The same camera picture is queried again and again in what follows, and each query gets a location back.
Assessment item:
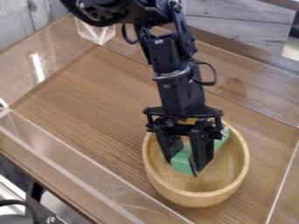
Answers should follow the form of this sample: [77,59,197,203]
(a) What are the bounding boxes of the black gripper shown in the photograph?
[144,66,224,177]

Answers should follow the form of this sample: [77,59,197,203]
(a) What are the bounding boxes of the green rectangular block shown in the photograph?
[171,126,231,177]

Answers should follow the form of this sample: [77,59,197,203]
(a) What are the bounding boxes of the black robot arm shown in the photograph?
[60,0,225,176]

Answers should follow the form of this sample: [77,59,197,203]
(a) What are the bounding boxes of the brown wooden bowl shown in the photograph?
[143,122,249,207]

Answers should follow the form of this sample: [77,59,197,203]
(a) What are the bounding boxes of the clear acrylic front wall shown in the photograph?
[0,108,193,224]

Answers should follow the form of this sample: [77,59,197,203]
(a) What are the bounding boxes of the clear acrylic corner bracket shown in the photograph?
[75,18,116,46]

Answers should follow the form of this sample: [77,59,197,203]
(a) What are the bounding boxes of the black table leg bracket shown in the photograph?
[25,182,68,224]

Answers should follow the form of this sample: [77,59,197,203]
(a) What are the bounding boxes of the black cable under table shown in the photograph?
[0,199,44,224]

